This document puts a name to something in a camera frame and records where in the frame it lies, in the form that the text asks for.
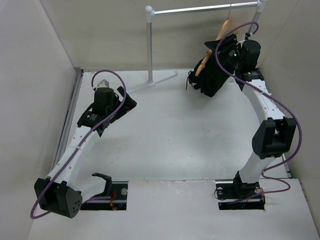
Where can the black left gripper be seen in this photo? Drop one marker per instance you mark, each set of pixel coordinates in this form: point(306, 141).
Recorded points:
point(127, 105)

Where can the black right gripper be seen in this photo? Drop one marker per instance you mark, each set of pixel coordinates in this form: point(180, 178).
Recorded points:
point(229, 41)

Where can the wooden clothes hanger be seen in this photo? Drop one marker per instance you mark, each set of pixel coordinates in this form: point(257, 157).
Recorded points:
point(226, 26)

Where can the black trousers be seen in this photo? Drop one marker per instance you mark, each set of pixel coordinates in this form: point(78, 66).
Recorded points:
point(210, 79)

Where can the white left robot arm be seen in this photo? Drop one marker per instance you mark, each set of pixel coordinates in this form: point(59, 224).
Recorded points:
point(60, 192)

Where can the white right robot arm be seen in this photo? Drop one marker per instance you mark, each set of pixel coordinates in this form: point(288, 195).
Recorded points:
point(276, 131)

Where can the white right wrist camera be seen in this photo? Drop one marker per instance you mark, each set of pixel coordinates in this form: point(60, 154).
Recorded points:
point(243, 41)

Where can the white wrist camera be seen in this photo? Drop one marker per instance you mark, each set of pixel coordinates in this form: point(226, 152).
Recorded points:
point(103, 84)
point(243, 41)

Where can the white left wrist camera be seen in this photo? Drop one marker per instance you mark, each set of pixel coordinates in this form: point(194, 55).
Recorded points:
point(103, 84)

